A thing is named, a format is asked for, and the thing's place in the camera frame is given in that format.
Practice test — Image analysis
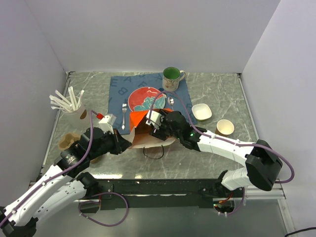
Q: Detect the green interior ceramic mug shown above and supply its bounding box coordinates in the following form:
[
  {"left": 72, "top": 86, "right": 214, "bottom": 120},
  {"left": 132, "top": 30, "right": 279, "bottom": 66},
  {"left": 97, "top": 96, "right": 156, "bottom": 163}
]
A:
[{"left": 162, "top": 67, "right": 186, "bottom": 92}]

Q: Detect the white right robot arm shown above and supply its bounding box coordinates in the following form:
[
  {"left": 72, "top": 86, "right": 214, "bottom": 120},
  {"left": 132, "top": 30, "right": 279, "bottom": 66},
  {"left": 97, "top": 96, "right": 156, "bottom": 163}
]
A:
[{"left": 146, "top": 110, "right": 282, "bottom": 197}]

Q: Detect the white square bowl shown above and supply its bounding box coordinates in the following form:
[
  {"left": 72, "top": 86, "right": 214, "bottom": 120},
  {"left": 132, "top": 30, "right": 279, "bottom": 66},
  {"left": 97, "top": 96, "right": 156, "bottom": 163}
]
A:
[{"left": 192, "top": 103, "right": 212, "bottom": 121}]

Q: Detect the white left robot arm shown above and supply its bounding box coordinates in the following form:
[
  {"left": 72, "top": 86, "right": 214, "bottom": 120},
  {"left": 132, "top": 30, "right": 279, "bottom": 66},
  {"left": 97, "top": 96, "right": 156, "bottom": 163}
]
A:
[{"left": 0, "top": 127, "right": 131, "bottom": 237}]

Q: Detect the brown cardboard cup carrier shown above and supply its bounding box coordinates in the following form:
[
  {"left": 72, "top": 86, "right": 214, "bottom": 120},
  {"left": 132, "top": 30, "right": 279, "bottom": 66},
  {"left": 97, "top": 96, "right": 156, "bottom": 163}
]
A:
[{"left": 58, "top": 132, "right": 88, "bottom": 159}]

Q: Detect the silver fork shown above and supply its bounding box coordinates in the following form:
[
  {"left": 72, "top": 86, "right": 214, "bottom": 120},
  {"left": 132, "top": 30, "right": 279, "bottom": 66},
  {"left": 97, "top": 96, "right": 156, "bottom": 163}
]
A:
[{"left": 121, "top": 103, "right": 127, "bottom": 130}]

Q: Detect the white wrapped straws bundle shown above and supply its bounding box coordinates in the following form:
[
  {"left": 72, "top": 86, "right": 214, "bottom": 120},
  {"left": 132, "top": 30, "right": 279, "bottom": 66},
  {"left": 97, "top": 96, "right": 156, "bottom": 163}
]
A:
[{"left": 49, "top": 86, "right": 84, "bottom": 113}]

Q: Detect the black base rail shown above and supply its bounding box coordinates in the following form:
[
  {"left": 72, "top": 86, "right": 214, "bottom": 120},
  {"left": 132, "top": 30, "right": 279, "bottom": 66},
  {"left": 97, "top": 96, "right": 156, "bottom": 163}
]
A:
[{"left": 81, "top": 179, "right": 242, "bottom": 210}]

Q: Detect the red teal floral plate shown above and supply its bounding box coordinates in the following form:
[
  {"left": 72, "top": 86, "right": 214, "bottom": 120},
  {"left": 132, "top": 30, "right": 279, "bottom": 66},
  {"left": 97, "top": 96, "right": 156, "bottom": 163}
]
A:
[{"left": 128, "top": 87, "right": 160, "bottom": 112}]

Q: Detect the orange paper bag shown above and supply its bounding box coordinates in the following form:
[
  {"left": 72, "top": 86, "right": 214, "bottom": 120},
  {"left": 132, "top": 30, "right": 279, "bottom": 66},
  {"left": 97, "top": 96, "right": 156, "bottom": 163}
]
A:
[{"left": 129, "top": 109, "right": 176, "bottom": 159}]

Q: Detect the purple cable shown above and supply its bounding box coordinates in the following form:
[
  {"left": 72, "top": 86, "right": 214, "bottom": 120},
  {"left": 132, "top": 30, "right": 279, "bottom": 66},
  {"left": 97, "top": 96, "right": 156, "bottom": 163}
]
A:
[{"left": 78, "top": 192, "right": 129, "bottom": 227}]

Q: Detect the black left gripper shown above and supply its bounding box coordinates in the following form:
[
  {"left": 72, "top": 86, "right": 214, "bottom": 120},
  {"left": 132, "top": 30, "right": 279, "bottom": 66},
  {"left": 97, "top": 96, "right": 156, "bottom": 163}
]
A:
[{"left": 89, "top": 127, "right": 132, "bottom": 159}]

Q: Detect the white straw holder cup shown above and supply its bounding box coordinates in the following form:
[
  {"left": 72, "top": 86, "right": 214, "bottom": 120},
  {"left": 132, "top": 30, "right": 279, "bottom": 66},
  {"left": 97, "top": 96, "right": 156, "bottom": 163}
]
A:
[{"left": 61, "top": 103, "right": 90, "bottom": 128}]

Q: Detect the blue letter placemat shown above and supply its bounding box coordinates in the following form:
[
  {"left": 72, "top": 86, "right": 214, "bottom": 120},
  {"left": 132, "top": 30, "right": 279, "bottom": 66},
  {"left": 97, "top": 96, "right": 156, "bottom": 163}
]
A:
[{"left": 108, "top": 73, "right": 198, "bottom": 134}]

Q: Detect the silver spoon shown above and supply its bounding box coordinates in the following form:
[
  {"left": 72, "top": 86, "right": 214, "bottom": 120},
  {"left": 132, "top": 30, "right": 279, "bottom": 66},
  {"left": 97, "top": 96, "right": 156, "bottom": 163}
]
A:
[{"left": 167, "top": 97, "right": 174, "bottom": 110}]

